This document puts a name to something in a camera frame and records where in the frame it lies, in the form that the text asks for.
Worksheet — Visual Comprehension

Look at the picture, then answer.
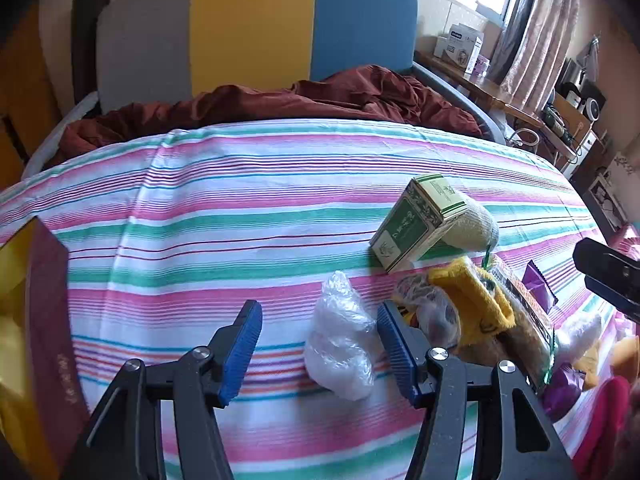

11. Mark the dark red blanket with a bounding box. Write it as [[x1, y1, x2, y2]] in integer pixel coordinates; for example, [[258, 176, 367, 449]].
[[47, 65, 483, 168]]

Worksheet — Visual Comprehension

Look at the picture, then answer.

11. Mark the cluttered shelf unit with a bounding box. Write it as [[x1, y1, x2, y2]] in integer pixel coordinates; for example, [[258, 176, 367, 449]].
[[542, 35, 617, 163]]

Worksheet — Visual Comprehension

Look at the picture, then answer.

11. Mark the white cable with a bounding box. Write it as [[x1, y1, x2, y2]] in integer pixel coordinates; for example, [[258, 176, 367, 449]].
[[506, 126, 542, 150]]

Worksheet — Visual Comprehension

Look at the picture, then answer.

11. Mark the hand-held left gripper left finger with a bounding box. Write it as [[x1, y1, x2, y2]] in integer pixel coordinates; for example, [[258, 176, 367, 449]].
[[60, 300, 263, 480]]

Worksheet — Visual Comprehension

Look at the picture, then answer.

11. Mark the wooden desk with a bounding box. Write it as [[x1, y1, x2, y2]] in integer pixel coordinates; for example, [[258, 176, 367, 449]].
[[415, 50, 576, 161]]

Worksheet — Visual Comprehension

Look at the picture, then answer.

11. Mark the cream knit sock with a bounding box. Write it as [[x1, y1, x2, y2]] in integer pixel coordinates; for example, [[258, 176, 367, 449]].
[[435, 195, 501, 263]]

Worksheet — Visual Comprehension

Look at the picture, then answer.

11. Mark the wooden wardrobe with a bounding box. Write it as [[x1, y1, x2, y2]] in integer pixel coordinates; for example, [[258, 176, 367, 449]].
[[0, 10, 67, 191]]

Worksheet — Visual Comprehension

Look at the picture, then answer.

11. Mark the yellow snack packet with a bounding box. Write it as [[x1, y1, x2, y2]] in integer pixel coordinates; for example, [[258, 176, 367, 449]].
[[427, 257, 516, 348]]

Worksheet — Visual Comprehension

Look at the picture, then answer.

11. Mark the grey yellow blue headboard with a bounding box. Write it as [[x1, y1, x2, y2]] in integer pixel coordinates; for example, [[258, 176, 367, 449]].
[[95, 0, 418, 112]]

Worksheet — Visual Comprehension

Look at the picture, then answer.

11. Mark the patterned beige curtain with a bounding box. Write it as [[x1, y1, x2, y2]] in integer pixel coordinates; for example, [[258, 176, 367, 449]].
[[492, 0, 586, 112]]

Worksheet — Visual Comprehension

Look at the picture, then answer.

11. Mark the green tea box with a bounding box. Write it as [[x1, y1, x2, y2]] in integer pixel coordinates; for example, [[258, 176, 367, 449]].
[[370, 174, 473, 275]]

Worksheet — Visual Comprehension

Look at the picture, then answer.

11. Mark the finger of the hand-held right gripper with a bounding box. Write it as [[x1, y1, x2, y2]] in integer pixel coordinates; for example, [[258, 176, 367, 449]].
[[572, 237, 640, 323]]

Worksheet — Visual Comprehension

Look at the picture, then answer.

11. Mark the orange snack packet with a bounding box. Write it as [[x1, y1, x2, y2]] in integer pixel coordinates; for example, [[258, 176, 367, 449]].
[[487, 255, 558, 392]]

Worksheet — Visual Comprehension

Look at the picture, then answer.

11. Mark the white plush item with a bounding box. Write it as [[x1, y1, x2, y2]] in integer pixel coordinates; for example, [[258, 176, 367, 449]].
[[555, 312, 603, 361]]

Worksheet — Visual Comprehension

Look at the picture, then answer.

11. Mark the orange soft item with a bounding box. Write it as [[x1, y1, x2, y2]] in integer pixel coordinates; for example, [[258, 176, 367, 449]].
[[575, 335, 640, 386]]

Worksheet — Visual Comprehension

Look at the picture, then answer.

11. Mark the white carton box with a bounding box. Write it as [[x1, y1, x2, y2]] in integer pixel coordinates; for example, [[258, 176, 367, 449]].
[[434, 24, 485, 73]]

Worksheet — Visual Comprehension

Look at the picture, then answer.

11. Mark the clear plastic bag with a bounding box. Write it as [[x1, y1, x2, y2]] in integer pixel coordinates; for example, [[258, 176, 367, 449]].
[[304, 270, 383, 402]]

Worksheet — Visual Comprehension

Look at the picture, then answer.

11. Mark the purple packet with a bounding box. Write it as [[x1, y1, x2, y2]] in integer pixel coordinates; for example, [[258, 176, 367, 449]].
[[521, 260, 558, 311], [542, 364, 586, 423]]

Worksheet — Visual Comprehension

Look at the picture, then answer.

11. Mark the red box with gold interior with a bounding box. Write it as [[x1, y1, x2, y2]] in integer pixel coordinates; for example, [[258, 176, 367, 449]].
[[0, 216, 92, 480]]

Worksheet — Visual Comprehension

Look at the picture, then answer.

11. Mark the crumpled clear packet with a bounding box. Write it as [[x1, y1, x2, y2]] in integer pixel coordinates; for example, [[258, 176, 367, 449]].
[[392, 275, 461, 351]]

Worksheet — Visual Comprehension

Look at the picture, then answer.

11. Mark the black upright cushion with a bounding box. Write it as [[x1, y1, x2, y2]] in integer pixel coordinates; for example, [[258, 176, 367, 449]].
[[71, 0, 111, 107]]

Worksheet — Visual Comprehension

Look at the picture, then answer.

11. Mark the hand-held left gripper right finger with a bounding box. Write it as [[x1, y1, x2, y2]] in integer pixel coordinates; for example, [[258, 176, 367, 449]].
[[376, 301, 573, 480]]

